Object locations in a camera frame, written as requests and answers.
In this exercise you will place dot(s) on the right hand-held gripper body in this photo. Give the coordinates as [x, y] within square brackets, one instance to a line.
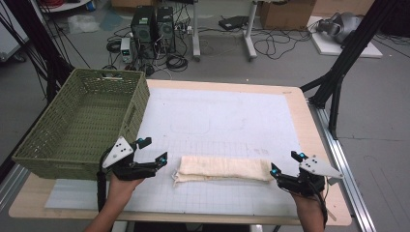
[317, 169]

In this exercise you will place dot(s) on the green woven basket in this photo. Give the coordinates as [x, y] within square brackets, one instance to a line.
[83, 122]

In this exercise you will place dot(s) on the brown cardboard box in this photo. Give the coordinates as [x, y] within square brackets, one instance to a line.
[286, 14]

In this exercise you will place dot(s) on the person's right hand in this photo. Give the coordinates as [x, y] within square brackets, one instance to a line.
[304, 201]

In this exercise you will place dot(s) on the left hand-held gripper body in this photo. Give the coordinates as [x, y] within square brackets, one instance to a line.
[117, 152]

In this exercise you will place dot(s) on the black computer tower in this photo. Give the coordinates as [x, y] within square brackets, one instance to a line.
[166, 29]
[143, 30]

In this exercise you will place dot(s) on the clear plastic bag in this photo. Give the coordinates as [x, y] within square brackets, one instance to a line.
[83, 24]

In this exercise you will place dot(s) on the aluminium rail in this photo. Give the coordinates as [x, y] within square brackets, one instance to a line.
[11, 187]
[346, 167]

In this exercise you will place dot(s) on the grey power supply unit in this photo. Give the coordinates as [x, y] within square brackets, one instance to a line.
[126, 50]

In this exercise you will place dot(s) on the white floor board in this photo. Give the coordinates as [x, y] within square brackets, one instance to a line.
[328, 48]

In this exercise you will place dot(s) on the person's left hand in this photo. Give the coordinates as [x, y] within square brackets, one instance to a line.
[121, 188]

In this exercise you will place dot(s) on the white grid mat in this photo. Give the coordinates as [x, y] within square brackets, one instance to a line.
[219, 125]

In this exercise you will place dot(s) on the white desk leg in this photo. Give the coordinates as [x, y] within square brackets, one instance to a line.
[249, 32]
[196, 32]

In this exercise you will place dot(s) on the grey headset device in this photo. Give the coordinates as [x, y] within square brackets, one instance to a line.
[341, 25]

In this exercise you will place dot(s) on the black flat device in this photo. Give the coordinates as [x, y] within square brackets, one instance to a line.
[233, 22]

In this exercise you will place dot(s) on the beige towel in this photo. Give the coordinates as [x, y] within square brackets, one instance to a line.
[222, 169]

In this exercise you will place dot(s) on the black metal stand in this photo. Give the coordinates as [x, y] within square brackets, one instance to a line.
[348, 51]
[48, 48]

